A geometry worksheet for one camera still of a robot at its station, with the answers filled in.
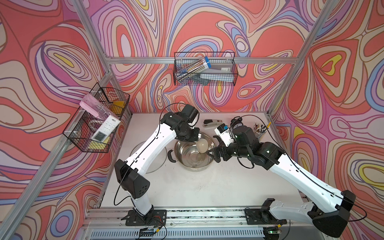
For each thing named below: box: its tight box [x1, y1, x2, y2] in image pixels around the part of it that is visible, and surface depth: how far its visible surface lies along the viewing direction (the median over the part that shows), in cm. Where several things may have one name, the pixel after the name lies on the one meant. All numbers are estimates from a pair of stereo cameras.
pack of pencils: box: [175, 56, 212, 82], surface depth 82 cm
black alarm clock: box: [230, 116, 244, 130], surface depth 106 cm
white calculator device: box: [91, 115, 121, 143], surface depth 70 cm
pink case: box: [79, 93, 112, 119], surface depth 73 cm
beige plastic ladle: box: [196, 138, 209, 154], surface depth 95 cm
